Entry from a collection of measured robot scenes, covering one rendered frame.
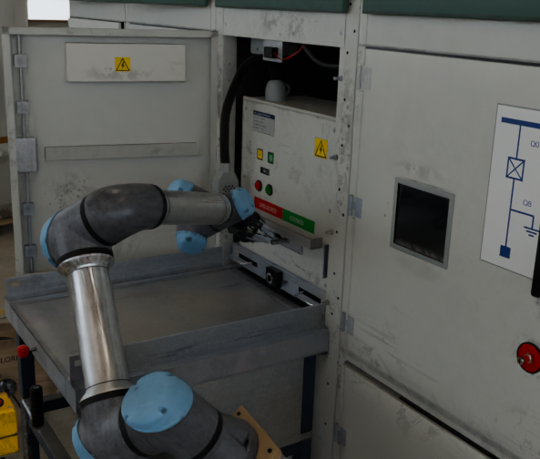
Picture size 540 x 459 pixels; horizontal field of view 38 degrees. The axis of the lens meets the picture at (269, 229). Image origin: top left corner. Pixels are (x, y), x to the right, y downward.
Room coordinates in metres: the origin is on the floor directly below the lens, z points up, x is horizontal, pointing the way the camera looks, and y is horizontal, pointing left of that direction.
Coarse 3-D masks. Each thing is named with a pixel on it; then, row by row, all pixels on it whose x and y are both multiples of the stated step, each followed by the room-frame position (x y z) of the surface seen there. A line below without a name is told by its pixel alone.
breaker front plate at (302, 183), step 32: (288, 128) 2.15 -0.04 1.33; (320, 128) 2.02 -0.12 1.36; (256, 160) 2.29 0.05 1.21; (288, 160) 2.14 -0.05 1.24; (320, 160) 2.02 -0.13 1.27; (256, 192) 2.28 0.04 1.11; (288, 192) 2.14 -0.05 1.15; (320, 192) 2.01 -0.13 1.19; (288, 224) 2.13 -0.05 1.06; (320, 224) 2.00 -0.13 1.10; (288, 256) 2.13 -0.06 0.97; (320, 256) 2.00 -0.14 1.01
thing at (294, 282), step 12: (240, 252) 2.33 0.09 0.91; (252, 252) 2.28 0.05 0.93; (252, 264) 2.27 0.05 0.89; (264, 264) 2.21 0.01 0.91; (276, 264) 2.17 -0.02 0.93; (264, 276) 2.21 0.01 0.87; (288, 276) 2.10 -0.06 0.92; (288, 288) 2.10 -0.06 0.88; (300, 288) 2.05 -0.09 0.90; (312, 288) 2.00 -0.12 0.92; (312, 300) 1.99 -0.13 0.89
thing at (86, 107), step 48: (48, 48) 2.26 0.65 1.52; (96, 48) 2.28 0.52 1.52; (144, 48) 2.33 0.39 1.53; (192, 48) 2.41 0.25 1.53; (48, 96) 2.26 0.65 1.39; (96, 96) 2.31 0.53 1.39; (144, 96) 2.36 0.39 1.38; (192, 96) 2.41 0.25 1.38; (48, 144) 2.26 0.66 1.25; (96, 144) 2.31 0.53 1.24; (144, 144) 2.34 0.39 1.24; (192, 144) 2.40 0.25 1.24; (48, 192) 2.25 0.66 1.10; (144, 240) 2.36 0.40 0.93
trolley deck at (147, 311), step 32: (128, 288) 2.14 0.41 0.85; (160, 288) 2.15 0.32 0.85; (192, 288) 2.16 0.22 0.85; (224, 288) 2.17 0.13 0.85; (256, 288) 2.18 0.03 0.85; (32, 320) 1.89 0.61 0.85; (64, 320) 1.89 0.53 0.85; (128, 320) 1.91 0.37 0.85; (160, 320) 1.91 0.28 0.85; (192, 320) 1.92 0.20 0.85; (224, 320) 1.93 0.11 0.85; (32, 352) 1.80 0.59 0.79; (64, 352) 1.70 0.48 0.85; (224, 352) 1.73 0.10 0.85; (256, 352) 1.75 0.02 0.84; (288, 352) 1.80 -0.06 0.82; (320, 352) 1.86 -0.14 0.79; (64, 384) 1.58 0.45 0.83; (192, 384) 1.66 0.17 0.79
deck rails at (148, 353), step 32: (160, 256) 2.25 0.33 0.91; (192, 256) 2.31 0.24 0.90; (32, 288) 2.04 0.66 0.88; (64, 288) 2.09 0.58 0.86; (256, 320) 1.79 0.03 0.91; (288, 320) 1.84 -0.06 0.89; (320, 320) 1.89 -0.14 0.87; (128, 352) 1.61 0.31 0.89; (160, 352) 1.65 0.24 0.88; (192, 352) 1.70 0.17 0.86
